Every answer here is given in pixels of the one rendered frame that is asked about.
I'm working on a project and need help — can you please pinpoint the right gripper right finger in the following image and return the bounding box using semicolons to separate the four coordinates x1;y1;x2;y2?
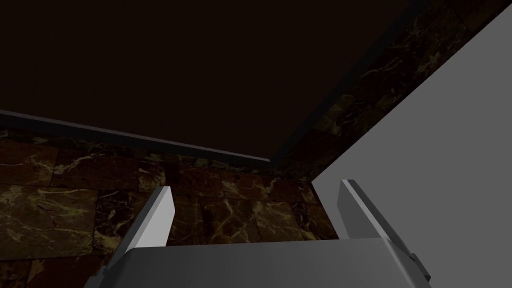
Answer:
336;179;415;259

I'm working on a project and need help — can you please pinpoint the grey flat panel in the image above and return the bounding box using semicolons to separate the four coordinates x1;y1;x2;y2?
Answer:
310;3;512;288

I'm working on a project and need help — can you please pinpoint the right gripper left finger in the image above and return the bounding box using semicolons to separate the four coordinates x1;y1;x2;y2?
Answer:
115;185;176;259

